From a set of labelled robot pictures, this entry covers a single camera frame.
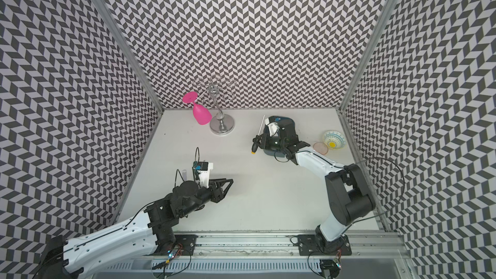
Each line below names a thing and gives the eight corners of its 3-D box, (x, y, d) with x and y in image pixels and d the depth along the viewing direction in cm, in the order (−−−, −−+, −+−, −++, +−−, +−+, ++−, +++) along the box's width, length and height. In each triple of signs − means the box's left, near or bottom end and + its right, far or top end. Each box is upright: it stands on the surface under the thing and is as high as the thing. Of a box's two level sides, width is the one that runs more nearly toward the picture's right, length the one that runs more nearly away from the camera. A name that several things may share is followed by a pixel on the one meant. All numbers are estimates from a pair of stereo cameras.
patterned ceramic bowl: (322, 150, 103) (325, 144, 98) (319, 136, 109) (322, 130, 104) (343, 150, 103) (347, 144, 98) (339, 136, 109) (342, 130, 104)
